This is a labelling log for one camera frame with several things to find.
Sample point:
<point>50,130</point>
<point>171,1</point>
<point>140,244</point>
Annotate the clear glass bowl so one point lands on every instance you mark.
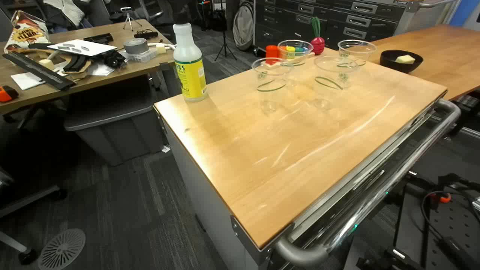
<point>356,55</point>

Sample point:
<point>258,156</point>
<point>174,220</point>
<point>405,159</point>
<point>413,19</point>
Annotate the grey metal cart body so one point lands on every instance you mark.
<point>210,199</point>

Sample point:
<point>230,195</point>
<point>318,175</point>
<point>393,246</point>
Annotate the yellow label spray bottle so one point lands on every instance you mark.
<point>189,75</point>

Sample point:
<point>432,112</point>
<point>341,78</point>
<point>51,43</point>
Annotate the red-orange toy disc stack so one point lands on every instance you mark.
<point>272,49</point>

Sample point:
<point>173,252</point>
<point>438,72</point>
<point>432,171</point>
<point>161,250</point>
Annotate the orange toy disc stack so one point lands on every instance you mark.
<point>282,49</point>

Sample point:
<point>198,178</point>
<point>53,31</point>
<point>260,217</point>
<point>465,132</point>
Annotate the yellow toy disc stack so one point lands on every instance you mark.
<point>290,48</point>

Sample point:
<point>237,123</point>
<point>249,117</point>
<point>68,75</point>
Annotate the green toy disc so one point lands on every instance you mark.
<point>297,48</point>

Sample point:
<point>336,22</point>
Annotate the black tripod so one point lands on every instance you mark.
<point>225,30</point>

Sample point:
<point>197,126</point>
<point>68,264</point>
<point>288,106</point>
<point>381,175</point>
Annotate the blue toy disc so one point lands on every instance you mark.
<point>303,48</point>

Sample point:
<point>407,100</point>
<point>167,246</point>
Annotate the white round fan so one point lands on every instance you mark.
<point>243,24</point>

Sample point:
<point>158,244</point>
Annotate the large red toy disc stack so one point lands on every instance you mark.
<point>318,45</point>

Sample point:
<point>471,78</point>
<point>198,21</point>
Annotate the brown wooden office desk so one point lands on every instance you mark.
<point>140,64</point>

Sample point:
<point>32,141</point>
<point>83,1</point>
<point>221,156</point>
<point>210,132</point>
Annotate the green ribbed plastic object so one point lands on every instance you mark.
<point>315,25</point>

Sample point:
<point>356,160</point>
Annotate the grey tape roll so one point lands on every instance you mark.
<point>135,46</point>

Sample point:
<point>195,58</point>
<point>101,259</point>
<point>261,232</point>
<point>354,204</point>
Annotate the small black device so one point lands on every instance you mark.
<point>146,33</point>

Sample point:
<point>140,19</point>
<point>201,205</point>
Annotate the black metal drawer cabinet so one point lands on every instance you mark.
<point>324,19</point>

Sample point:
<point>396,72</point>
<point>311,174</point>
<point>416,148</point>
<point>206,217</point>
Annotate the black headphones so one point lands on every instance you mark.
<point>113,58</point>

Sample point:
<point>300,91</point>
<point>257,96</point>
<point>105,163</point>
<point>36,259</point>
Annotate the black bowl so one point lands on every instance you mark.
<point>387,61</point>

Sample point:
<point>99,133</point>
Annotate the black remote control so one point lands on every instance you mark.
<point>98,37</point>

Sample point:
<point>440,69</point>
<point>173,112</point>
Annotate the white printed booklet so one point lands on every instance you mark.
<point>83,46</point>

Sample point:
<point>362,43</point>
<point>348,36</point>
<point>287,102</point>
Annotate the pale yellow block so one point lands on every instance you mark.
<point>405,58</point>

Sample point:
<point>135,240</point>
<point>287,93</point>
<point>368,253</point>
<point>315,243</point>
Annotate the long black flat bar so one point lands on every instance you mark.
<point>39,70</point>

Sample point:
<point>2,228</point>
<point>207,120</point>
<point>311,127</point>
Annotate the orange clamp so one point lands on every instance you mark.
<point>443,198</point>

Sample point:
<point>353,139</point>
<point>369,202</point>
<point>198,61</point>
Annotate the white cloth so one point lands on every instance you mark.
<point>68,10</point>

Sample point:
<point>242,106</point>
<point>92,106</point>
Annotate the white paper sheet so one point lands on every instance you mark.
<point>26,79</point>

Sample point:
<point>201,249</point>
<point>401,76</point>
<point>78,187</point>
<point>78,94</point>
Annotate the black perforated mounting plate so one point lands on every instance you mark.
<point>440,234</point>

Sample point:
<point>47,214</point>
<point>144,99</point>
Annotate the office chair base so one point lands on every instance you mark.
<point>24,199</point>

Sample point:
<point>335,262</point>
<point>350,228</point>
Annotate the small orange object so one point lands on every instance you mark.
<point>6,93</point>

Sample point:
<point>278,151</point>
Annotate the snack chips bag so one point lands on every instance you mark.
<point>24,31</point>

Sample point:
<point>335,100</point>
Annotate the blue panel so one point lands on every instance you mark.
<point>465,12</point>

